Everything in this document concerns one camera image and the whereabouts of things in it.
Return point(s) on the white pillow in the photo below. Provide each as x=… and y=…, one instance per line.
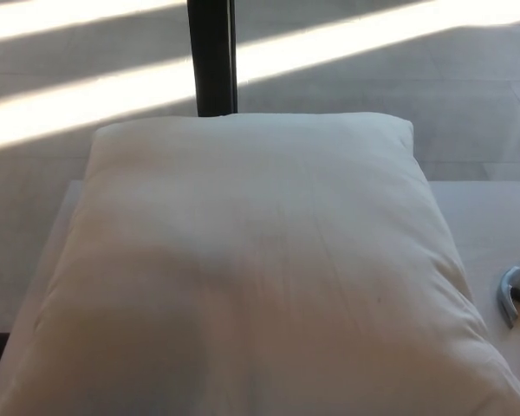
x=251, y=268

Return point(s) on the black vertical post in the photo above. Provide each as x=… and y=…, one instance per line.
x=210, y=56

